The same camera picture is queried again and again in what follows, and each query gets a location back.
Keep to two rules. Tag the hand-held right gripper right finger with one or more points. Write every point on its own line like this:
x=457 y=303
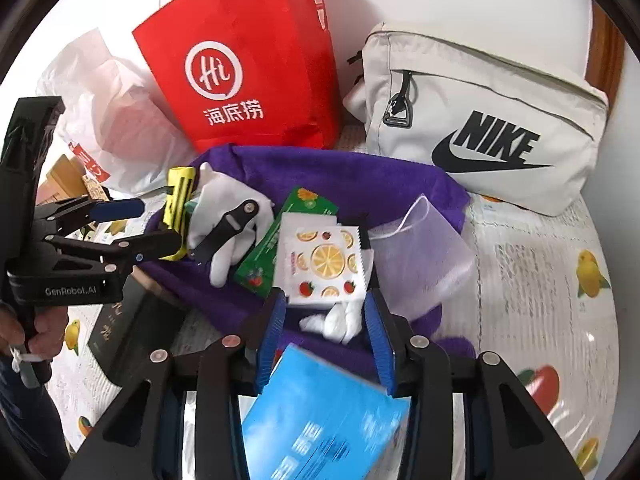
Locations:
x=380 y=340

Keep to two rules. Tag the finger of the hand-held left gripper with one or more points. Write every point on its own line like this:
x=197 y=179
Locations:
x=117 y=209
x=145 y=249

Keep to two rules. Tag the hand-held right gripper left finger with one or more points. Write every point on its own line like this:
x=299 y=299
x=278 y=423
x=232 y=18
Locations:
x=270 y=340

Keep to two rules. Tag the yellow Adidas pouch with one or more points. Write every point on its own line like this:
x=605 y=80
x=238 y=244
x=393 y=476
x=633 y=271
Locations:
x=176 y=195

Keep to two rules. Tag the white glove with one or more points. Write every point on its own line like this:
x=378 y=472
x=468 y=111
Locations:
x=220 y=195

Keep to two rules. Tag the blue tissue pack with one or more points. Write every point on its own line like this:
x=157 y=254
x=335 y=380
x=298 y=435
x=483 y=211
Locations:
x=320 y=420

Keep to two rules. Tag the fruit-print wipe packet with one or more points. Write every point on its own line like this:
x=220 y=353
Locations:
x=320 y=260

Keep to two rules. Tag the translucent mesh pouch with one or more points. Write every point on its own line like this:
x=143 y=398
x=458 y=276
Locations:
x=425 y=255

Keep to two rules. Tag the person's left hand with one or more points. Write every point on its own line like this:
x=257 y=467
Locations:
x=52 y=330

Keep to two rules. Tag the brown patterned box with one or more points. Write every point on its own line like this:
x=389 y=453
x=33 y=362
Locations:
x=95 y=187

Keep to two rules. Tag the wooden headboard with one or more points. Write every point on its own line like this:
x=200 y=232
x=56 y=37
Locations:
x=57 y=175

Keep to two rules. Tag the dark green tin box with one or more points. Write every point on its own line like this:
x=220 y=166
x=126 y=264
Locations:
x=130 y=330

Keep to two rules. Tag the white plastic shopping bag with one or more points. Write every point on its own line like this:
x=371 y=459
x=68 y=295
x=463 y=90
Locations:
x=110 y=110

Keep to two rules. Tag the fruit-print tablecloth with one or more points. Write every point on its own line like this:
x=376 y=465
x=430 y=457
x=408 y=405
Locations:
x=525 y=285

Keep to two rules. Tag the person's dark clothing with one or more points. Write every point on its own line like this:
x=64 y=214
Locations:
x=30 y=420

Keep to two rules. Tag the purple towel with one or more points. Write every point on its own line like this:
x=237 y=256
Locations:
x=350 y=175

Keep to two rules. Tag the red paper bag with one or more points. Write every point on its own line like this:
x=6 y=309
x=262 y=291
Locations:
x=240 y=35

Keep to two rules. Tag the beige fabric pouch bag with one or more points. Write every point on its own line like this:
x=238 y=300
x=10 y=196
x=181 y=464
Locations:
x=475 y=100

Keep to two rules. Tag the brown wooden door frame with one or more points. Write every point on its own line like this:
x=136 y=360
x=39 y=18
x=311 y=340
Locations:
x=607 y=55

